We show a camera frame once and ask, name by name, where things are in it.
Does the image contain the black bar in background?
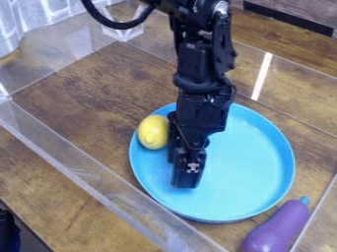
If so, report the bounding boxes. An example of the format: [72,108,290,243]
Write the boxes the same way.
[243,0,334,37]

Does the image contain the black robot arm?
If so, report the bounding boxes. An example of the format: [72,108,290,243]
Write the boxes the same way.
[140,0,236,188]

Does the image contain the purple toy eggplant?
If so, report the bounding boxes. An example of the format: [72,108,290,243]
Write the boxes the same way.
[240,196,310,252]

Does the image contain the black cable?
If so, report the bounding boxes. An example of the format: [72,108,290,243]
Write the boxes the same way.
[78,0,156,31]

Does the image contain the blue round plate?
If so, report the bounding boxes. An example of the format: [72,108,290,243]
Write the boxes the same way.
[128,104,295,223]

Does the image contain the clear acrylic enclosure wall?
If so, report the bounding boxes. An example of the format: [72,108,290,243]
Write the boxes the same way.
[0,3,337,252]

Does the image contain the yellow toy lemon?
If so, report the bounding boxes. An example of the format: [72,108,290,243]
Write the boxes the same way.
[136,114,168,150]

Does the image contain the white patterned curtain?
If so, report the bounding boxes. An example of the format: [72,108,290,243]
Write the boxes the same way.
[0,0,85,58]

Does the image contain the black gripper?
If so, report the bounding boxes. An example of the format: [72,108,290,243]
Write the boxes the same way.
[167,76,235,189]

